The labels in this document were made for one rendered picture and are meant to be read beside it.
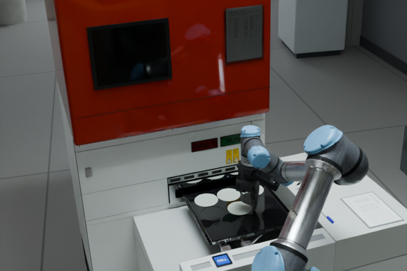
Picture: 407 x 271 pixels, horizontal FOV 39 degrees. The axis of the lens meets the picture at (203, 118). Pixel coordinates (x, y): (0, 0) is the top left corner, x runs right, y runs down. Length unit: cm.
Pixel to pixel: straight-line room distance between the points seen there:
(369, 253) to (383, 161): 248
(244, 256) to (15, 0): 745
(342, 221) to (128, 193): 88
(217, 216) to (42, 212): 207
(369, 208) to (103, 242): 112
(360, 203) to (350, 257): 24
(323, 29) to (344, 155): 507
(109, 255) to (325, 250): 97
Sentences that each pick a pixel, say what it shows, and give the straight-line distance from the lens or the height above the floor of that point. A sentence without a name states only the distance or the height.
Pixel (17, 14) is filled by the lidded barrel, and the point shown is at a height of 15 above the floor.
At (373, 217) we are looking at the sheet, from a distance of 224.
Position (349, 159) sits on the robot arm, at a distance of 178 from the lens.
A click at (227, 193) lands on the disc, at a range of 245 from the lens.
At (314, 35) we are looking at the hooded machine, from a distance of 676.
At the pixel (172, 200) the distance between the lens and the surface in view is 249.
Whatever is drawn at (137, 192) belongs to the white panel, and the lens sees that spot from 244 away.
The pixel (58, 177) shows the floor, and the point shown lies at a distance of 455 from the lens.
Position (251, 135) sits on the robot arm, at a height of 126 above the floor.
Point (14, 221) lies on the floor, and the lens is 414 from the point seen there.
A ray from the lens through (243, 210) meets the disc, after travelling 234.
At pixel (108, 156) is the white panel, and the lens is 233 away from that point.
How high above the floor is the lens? 222
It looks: 25 degrees down
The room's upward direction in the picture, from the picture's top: 2 degrees counter-clockwise
